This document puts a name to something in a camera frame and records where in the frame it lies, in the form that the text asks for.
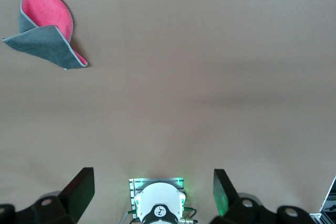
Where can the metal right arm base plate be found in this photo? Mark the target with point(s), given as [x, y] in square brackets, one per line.
[136, 184]

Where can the pink and grey towel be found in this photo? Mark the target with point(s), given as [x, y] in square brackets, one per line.
[50, 16]

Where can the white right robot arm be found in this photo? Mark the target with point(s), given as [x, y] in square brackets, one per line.
[158, 200]

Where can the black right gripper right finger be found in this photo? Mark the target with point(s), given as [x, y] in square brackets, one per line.
[223, 195]

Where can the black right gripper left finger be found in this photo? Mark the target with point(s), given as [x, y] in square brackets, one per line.
[78, 192]

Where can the white black panel edge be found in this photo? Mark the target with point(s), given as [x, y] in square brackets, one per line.
[328, 200]

